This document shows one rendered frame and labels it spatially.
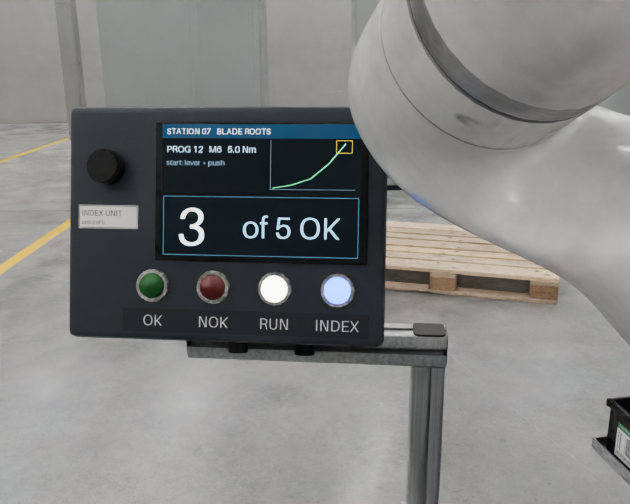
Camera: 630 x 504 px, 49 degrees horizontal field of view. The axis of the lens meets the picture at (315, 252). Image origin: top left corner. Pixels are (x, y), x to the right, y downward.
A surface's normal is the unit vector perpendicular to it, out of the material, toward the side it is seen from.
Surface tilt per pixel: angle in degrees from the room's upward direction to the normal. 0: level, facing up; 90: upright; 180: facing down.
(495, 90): 138
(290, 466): 0
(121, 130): 75
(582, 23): 120
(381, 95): 107
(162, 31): 90
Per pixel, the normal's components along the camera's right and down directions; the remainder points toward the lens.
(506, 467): -0.01, -0.96
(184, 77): -0.01, 0.29
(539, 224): -0.63, -0.40
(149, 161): -0.11, 0.03
